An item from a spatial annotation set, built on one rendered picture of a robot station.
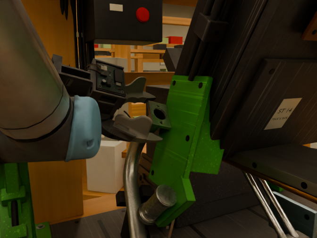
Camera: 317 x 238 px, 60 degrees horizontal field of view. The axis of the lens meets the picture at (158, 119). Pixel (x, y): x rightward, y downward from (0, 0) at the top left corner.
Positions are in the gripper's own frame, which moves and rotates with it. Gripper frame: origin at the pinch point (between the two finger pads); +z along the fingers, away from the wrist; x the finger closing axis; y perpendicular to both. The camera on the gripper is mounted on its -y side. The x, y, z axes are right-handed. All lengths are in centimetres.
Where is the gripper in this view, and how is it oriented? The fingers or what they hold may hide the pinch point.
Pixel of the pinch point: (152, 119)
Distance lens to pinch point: 51.9
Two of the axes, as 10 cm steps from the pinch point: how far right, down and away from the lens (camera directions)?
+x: -1.3, -7.9, 5.9
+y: 4.7, -5.8, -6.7
